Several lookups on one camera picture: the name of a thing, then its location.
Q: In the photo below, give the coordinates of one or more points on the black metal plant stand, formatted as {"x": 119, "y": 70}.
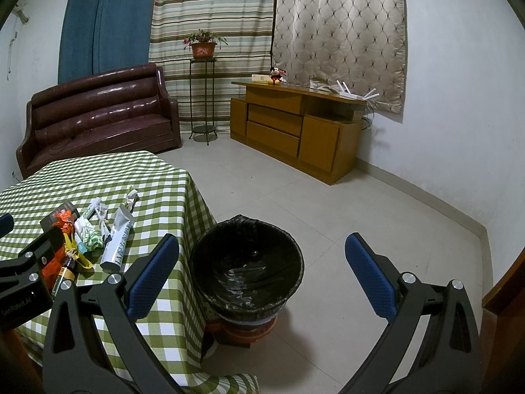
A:
{"x": 207, "y": 129}

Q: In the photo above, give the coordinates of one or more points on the black lined trash bin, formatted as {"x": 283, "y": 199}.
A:
{"x": 246, "y": 269}

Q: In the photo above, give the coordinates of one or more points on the beige box on cabinet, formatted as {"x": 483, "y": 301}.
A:
{"x": 260, "y": 78}

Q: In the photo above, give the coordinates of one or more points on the dark red leather sofa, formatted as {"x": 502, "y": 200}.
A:
{"x": 120, "y": 110}

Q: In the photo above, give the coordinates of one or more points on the orange plastic bag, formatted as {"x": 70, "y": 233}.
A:
{"x": 51, "y": 269}

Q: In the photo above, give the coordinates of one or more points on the potted plant orange pot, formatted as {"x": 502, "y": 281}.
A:
{"x": 203, "y": 43}

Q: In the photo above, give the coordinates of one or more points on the mickey mouse toy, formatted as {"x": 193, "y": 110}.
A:
{"x": 277, "y": 75}

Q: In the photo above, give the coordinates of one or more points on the light blue small tube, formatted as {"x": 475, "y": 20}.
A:
{"x": 81, "y": 247}

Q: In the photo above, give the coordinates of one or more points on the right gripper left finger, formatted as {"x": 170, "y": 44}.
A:
{"x": 75, "y": 360}

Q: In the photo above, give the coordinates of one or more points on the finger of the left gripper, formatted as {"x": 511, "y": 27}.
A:
{"x": 33, "y": 258}
{"x": 6, "y": 224}

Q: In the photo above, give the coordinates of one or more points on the red stool under bin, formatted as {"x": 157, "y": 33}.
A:
{"x": 234, "y": 333}

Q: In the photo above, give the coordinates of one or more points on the blue curtain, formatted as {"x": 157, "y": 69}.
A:
{"x": 101, "y": 35}

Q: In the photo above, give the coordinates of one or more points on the white green tube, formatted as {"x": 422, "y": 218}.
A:
{"x": 112, "y": 257}

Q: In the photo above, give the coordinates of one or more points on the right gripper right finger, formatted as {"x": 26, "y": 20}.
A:
{"x": 431, "y": 342}

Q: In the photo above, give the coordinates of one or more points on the striped green curtain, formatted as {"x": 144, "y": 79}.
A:
{"x": 247, "y": 26}

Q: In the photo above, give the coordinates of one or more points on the wooden tv cabinet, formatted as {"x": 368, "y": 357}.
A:
{"x": 315, "y": 132}

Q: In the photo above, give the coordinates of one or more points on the green checkered tablecloth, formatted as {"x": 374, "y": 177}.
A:
{"x": 163, "y": 200}

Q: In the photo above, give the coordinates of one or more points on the beige diamond pattern curtain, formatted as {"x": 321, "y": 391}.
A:
{"x": 362, "y": 43}

